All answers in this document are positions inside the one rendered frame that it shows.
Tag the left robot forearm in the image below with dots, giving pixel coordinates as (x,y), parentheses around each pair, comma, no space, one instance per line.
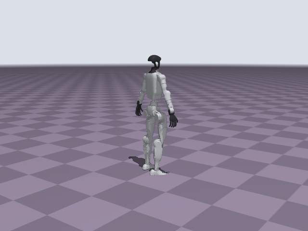
(141,96)

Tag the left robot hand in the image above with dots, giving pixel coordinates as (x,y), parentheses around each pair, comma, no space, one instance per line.
(138,108)

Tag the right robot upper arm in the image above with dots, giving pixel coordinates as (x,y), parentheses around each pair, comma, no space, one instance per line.
(162,80)

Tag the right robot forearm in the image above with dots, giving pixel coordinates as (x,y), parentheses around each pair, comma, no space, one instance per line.
(169,102)

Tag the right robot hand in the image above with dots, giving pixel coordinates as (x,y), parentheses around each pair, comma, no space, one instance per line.
(173,119)

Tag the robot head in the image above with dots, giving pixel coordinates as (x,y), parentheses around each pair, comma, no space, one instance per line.
(154,58)

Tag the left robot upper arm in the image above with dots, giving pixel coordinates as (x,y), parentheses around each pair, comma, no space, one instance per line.
(143,84)

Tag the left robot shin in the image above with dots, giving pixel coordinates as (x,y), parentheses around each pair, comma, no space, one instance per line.
(147,147)

